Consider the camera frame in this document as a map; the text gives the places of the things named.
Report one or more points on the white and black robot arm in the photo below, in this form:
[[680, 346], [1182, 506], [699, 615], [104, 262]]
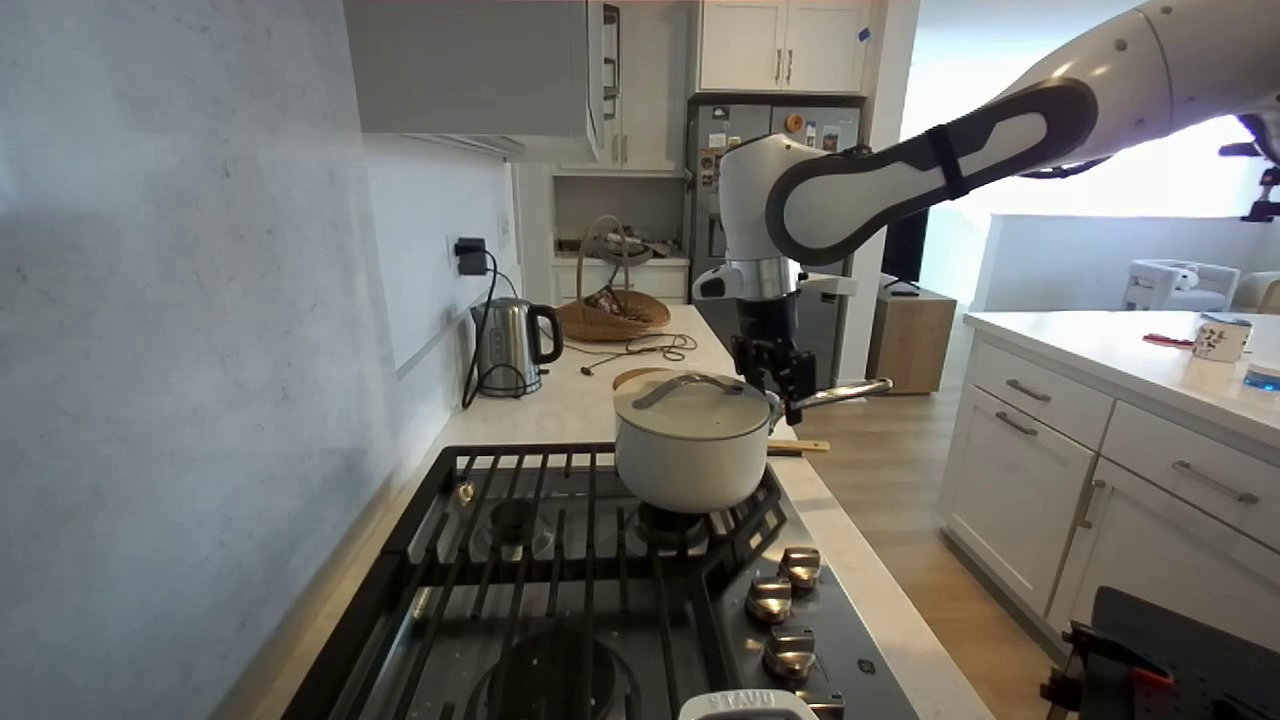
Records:
[[1125, 83]]

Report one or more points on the white kitchen island cabinet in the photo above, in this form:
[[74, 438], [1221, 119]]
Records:
[[1097, 450]]

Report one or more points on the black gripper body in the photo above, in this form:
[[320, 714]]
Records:
[[766, 354]]

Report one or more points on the cardboard box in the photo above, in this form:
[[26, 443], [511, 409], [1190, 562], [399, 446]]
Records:
[[908, 340]]

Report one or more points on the white pot lid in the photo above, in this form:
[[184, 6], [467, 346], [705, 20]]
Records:
[[694, 404]]

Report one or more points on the black cast iron grate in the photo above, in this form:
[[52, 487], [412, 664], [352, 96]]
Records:
[[532, 584]]

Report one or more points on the stainless steel electric kettle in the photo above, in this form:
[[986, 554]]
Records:
[[514, 340]]

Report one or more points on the stainless steel refrigerator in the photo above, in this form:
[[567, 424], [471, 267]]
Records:
[[736, 145]]

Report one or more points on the round wooden board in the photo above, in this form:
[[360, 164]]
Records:
[[614, 316]]

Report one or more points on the wooden spoon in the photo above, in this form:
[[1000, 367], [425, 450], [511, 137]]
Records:
[[797, 446]]

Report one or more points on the white mug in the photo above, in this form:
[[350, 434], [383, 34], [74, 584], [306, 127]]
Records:
[[1221, 337]]

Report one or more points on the silver stove knob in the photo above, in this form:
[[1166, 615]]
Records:
[[788, 657], [801, 569], [768, 601]]

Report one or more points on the white pot with steel handle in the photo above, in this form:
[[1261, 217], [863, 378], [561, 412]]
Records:
[[705, 473]]

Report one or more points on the stainless steel gas stove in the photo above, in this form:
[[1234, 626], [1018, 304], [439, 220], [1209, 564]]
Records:
[[585, 601]]

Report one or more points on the white upper cabinets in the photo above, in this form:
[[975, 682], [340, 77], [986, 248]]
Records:
[[787, 45]]

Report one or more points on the white appliance on island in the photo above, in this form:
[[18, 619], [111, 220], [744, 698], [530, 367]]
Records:
[[1178, 285]]

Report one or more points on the black wall plug adapter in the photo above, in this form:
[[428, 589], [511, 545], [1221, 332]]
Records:
[[471, 257]]

